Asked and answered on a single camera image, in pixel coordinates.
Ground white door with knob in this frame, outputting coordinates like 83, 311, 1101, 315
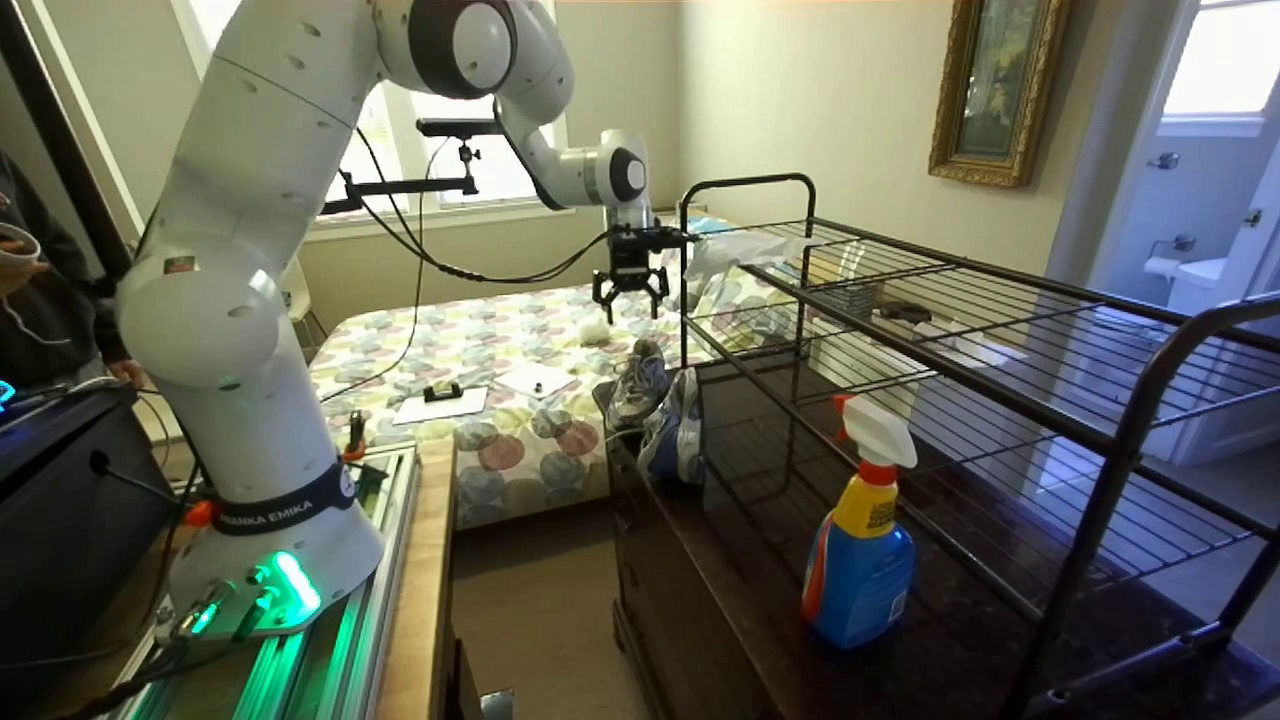
1216, 133, 1280, 304

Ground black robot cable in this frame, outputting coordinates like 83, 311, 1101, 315
349, 121, 619, 292

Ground grey blue running shoe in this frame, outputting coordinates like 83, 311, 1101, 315
635, 370, 713, 495
591, 337, 677, 435

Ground person in dark clothes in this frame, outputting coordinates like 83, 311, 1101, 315
0, 151, 136, 392

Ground dark wooden dresser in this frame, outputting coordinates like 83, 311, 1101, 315
606, 352, 1280, 720

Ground wooden table edge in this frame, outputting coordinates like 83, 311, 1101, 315
376, 434, 459, 720

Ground small dark object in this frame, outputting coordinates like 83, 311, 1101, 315
872, 302, 937, 332

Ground black frame pole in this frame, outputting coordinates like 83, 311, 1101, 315
0, 0, 139, 266

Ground gold framed picture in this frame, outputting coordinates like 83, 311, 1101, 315
926, 0, 1078, 194

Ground black controller box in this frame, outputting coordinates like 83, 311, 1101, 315
0, 377, 181, 678

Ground thin black hanging cable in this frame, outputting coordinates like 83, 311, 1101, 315
315, 133, 454, 410

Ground black wire shoe rack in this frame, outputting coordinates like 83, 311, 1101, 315
672, 172, 1280, 720

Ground white crumpled cloth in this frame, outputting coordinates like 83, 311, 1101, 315
666, 218, 804, 319

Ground bed with floral cover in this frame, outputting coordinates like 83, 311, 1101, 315
299, 273, 751, 536

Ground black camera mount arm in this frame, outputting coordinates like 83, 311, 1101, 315
319, 111, 507, 220

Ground blue yellow spray bottle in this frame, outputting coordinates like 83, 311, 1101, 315
796, 387, 926, 652

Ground white paper sheet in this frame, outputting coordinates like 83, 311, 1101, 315
391, 385, 493, 428

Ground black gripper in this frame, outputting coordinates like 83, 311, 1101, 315
589, 220, 677, 327

